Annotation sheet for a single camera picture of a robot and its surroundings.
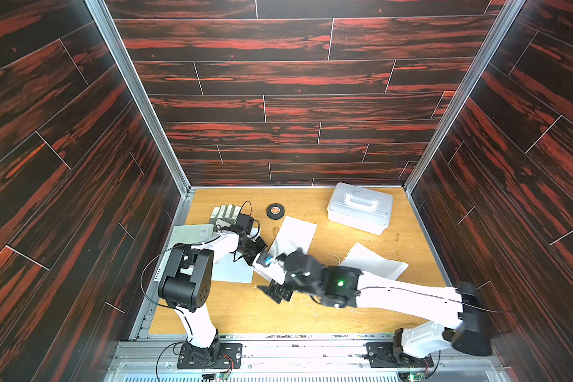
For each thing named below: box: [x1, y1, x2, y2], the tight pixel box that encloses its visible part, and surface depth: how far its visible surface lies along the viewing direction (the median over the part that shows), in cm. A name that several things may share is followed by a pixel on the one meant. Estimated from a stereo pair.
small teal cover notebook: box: [340, 241, 410, 281], surface depth 96 cm
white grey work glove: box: [209, 203, 242, 230], surface depth 113 cm
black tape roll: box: [265, 202, 285, 220], surface depth 113 cm
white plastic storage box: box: [326, 182, 394, 236], surface depth 101 cm
